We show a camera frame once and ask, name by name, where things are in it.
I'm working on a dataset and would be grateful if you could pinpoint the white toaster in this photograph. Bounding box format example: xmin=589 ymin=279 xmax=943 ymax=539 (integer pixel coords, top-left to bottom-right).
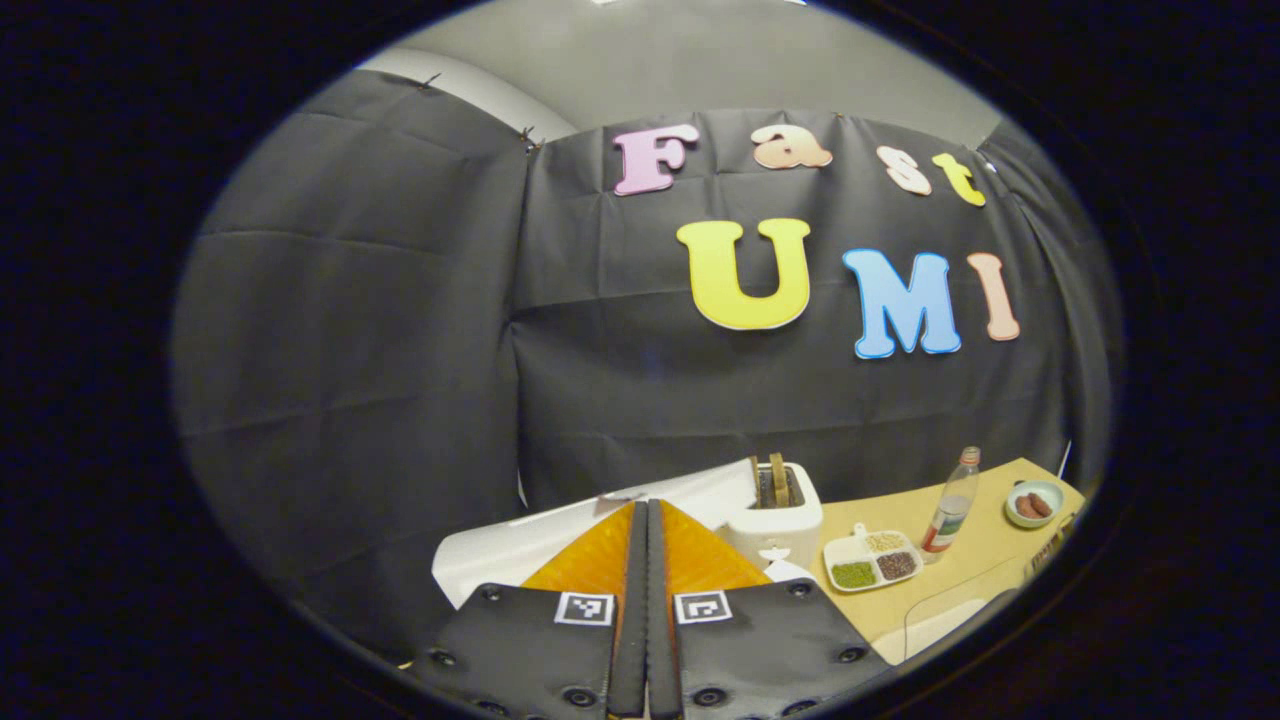
xmin=725 ymin=462 xmax=825 ymax=573

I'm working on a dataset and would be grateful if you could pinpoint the black backdrop cloth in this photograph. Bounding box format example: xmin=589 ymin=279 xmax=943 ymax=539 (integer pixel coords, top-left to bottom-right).
xmin=172 ymin=68 xmax=1116 ymax=661

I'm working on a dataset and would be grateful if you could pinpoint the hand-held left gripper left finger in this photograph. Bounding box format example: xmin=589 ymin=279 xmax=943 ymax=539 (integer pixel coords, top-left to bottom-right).
xmin=405 ymin=500 xmax=649 ymax=720

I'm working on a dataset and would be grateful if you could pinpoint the pale green plate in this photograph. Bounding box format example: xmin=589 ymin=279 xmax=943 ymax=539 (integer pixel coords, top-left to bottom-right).
xmin=1005 ymin=480 xmax=1065 ymax=529

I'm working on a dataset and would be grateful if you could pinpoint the white divided dish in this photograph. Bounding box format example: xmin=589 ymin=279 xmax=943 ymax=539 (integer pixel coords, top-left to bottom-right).
xmin=822 ymin=523 xmax=925 ymax=594

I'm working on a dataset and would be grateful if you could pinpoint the white rice cooker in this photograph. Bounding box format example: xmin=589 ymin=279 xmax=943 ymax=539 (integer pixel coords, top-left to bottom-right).
xmin=432 ymin=458 xmax=761 ymax=609

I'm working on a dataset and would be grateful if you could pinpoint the clear plastic bottle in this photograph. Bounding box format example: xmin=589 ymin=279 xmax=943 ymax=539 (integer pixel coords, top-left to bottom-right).
xmin=921 ymin=446 xmax=982 ymax=566

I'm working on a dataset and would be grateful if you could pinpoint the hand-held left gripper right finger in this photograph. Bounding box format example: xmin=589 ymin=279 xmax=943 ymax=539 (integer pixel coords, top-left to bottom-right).
xmin=648 ymin=500 xmax=891 ymax=720

